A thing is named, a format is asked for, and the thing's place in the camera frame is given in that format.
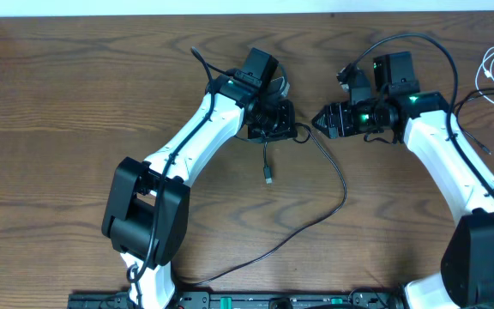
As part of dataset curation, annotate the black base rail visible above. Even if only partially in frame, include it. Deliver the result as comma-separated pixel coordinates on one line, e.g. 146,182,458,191
66,289,409,309

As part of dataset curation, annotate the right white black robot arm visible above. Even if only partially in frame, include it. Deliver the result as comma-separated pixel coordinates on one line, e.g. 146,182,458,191
312,51,494,308

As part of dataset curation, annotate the black usb cable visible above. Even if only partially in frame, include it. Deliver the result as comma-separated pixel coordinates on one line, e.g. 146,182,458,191
186,122,349,287
452,88,494,156

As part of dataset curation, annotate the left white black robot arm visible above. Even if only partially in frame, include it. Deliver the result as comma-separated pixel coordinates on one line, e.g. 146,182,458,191
101,76,296,308

